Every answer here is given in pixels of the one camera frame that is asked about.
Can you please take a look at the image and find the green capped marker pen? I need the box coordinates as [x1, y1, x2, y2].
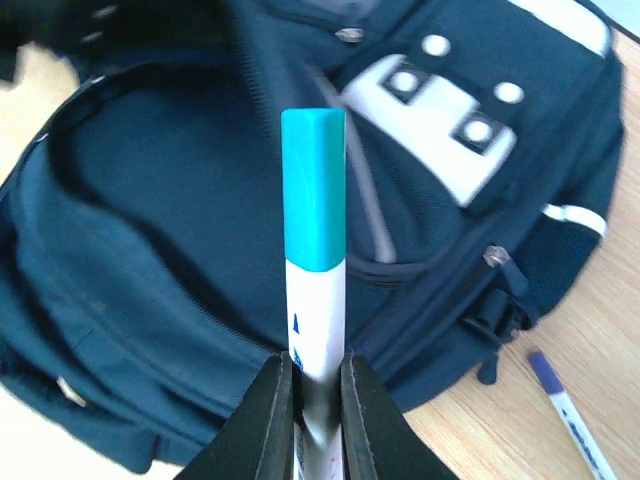
[281, 108, 346, 479]

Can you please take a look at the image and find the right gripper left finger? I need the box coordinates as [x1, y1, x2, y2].
[175, 353, 294, 480]

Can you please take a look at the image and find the navy blue student backpack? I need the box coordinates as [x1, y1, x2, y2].
[1, 1, 624, 473]

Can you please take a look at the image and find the purple capped marker pen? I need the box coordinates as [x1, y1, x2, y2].
[527, 351, 618, 480]

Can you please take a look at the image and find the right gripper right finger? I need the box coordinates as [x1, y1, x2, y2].
[340, 355, 457, 480]

